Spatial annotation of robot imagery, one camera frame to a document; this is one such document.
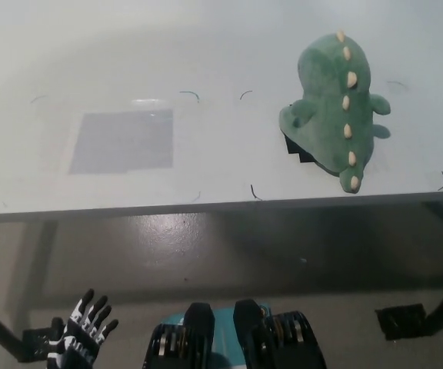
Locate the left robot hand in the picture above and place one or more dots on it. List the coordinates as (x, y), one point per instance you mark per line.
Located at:
(77, 338)

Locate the green plush dinosaur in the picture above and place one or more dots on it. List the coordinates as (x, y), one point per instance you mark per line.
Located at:
(329, 115)

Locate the black floor tape patch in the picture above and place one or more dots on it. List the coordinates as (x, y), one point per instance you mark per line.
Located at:
(37, 342)
(400, 321)

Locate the black and teal robot torso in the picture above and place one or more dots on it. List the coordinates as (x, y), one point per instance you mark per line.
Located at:
(275, 338)

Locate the grey tape square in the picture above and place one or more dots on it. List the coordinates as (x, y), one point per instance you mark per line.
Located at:
(123, 142)

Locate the black tape cross patch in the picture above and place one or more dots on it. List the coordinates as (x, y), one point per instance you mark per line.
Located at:
(294, 148)

